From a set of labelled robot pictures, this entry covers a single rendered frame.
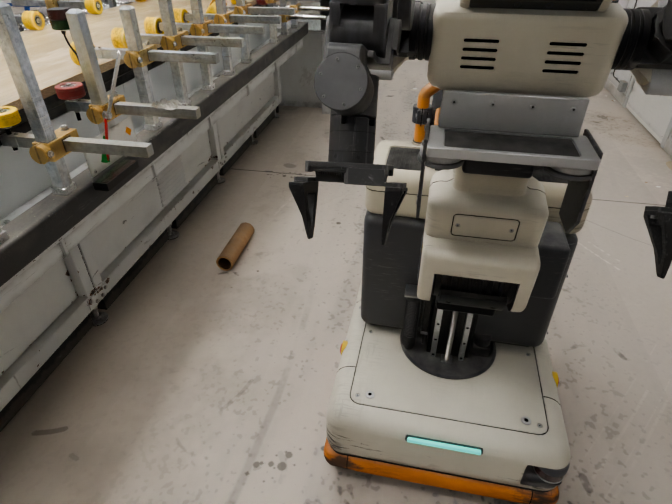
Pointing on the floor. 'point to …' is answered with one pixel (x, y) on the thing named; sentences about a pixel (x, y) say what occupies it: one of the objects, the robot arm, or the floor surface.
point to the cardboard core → (235, 247)
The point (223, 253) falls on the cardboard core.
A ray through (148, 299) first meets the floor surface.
